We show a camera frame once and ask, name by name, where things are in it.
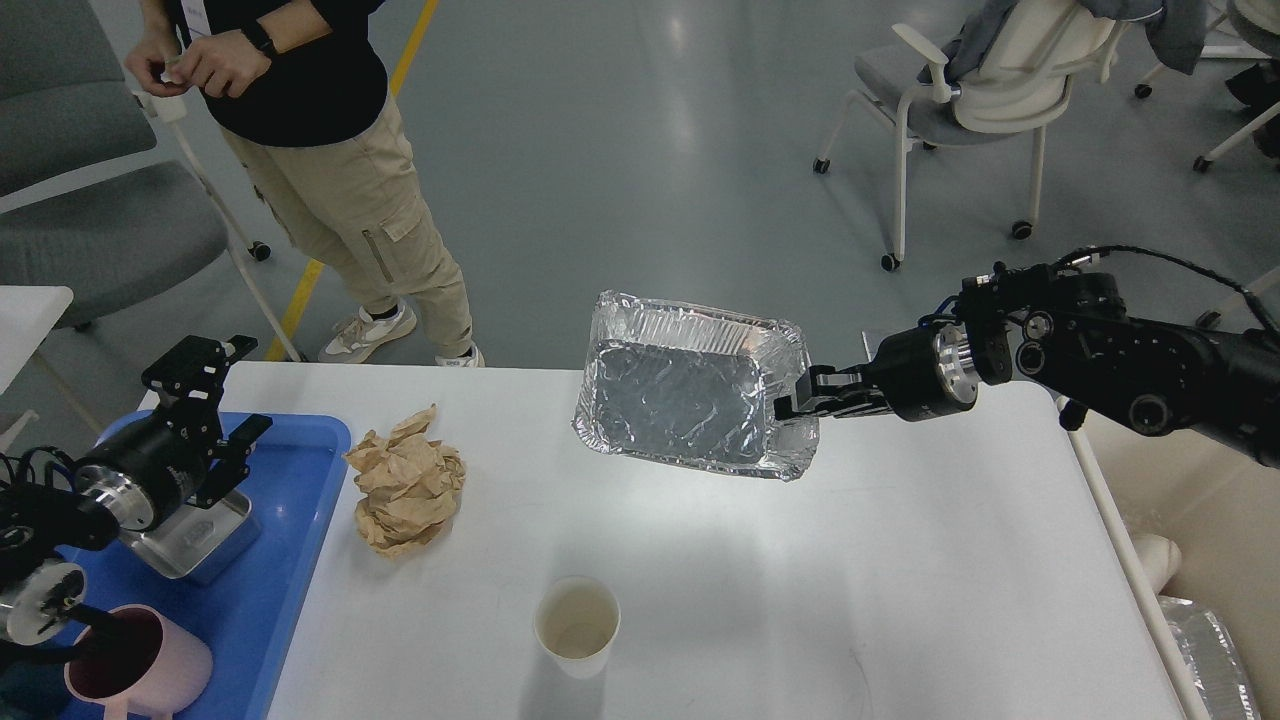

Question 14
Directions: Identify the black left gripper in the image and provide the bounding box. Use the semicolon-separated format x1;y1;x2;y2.
72;334;274;532

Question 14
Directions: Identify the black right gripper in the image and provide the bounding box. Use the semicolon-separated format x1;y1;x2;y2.
773;325;980;421

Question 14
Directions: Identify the square stainless steel tray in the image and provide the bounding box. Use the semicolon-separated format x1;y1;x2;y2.
119;489;261;585

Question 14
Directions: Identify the aluminium foil tray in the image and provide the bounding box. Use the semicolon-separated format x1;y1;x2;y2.
572;290;820;482

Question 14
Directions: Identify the brown paper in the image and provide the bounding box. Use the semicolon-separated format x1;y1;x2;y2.
343;404;467;559

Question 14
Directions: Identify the pink plastic mug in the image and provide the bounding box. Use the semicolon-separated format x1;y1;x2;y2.
63;603;212;719

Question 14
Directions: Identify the white paper cup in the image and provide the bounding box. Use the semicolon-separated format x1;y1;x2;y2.
532;575;622;680

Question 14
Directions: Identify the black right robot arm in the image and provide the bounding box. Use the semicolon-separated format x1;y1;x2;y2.
773;245;1279;468

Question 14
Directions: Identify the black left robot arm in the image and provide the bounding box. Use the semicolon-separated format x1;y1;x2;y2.
1;334;273;666

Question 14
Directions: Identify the person's hand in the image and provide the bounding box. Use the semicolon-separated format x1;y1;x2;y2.
160;29;273;97

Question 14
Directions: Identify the person's other hand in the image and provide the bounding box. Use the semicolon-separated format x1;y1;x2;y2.
124;26;191;97

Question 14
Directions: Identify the blue plastic tray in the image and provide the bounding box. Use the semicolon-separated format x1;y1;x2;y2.
59;414;351;719

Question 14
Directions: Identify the white side table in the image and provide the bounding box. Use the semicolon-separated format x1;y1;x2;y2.
1;284;74;393

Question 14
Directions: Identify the left white grey chair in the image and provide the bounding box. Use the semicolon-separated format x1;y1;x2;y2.
1;1;285;341

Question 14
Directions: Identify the seated person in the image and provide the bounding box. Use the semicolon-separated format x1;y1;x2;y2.
140;1;485;366

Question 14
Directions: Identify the white grey office chair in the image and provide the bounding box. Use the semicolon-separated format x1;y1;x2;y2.
812;1;1129;272

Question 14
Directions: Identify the beige roll in bin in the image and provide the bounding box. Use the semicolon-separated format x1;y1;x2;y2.
1132;533;1183;594

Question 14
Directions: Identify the beige plastic bin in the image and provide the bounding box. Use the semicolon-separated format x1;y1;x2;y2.
1069;413;1279;719

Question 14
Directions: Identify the white chair leg right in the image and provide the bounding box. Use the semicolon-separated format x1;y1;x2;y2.
1196;266;1280;331

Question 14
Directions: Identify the grey jacket on chair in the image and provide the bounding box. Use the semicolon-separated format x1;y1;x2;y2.
943;1;1207;83

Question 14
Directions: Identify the white chair far right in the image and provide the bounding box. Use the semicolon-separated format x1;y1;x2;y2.
1134;1;1277;173

